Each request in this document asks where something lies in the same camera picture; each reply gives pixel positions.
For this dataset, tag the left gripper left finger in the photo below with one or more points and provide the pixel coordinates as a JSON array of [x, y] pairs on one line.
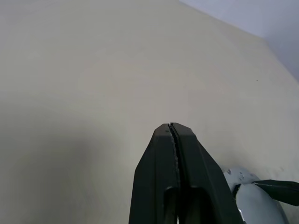
[[154, 172]]

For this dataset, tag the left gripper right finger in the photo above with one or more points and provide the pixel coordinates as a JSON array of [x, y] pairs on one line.
[[201, 182]]

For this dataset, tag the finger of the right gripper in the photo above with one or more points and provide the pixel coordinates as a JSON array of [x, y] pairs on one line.
[[280, 190]]

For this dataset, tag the silver spoked motor rotor cover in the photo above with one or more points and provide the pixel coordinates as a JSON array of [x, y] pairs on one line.
[[257, 207]]

